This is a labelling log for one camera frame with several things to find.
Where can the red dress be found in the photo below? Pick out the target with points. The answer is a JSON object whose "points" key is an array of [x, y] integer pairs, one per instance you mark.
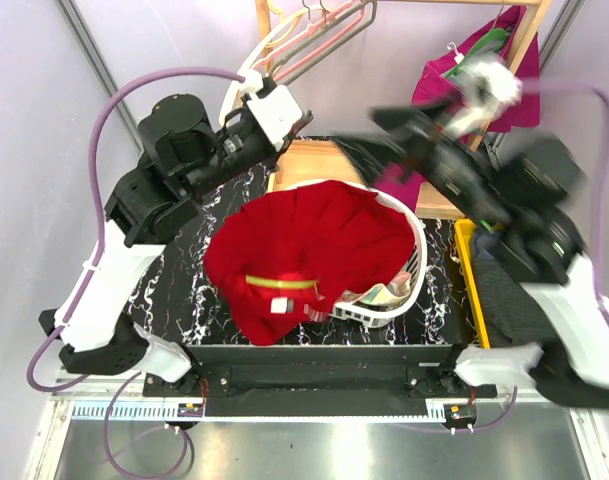
{"points": [[242, 247]]}

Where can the magenta dress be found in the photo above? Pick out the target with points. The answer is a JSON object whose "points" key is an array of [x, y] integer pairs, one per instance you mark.
{"points": [[394, 179]]}

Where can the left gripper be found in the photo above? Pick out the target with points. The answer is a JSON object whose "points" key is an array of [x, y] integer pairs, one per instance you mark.
{"points": [[246, 113]]}

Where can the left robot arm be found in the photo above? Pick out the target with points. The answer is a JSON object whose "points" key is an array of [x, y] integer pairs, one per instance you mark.
{"points": [[184, 159]]}

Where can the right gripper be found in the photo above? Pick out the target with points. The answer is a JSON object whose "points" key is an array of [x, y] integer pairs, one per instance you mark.
{"points": [[422, 145]]}

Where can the pink plastic hanger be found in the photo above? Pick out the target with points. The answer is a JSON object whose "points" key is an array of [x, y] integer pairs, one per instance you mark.
{"points": [[293, 42]]}

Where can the wooden clothes rack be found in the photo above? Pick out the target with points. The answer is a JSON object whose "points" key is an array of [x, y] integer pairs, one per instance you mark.
{"points": [[525, 18]]}

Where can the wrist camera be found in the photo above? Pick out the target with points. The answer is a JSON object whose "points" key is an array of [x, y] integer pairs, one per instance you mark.
{"points": [[488, 88], [279, 115]]}

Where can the folded dark clothes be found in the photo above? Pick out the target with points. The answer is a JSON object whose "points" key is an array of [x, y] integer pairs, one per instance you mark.
{"points": [[511, 316]]}

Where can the grey wire hanger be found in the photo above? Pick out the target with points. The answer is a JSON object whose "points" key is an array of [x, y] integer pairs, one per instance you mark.
{"points": [[339, 27]]}

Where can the yellow-green hanger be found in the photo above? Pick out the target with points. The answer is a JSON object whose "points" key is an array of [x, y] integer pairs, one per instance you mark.
{"points": [[280, 284]]}

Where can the yellow plastic bin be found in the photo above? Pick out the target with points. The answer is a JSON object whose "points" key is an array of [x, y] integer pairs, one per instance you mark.
{"points": [[464, 229]]}

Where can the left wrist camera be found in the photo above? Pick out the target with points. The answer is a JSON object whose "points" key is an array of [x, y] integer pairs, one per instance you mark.
{"points": [[279, 115]]}

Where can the white plastic laundry basket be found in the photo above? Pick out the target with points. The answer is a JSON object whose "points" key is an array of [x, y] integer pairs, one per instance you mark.
{"points": [[340, 243]]}

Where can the pastel floral skirt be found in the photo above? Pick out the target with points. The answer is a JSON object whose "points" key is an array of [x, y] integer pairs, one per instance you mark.
{"points": [[383, 295]]}

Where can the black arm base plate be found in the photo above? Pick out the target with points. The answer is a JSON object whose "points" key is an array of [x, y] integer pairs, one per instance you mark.
{"points": [[313, 382]]}

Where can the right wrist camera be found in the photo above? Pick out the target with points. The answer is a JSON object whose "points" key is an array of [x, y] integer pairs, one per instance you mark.
{"points": [[488, 88]]}

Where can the green hanger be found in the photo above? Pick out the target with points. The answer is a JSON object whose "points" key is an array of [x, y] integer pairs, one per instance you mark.
{"points": [[491, 42]]}

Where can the cream plastic hanger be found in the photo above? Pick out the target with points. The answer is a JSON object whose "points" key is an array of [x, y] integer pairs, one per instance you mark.
{"points": [[249, 70]]}

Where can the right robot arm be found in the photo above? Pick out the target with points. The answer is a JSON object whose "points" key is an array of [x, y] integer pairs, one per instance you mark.
{"points": [[536, 244]]}

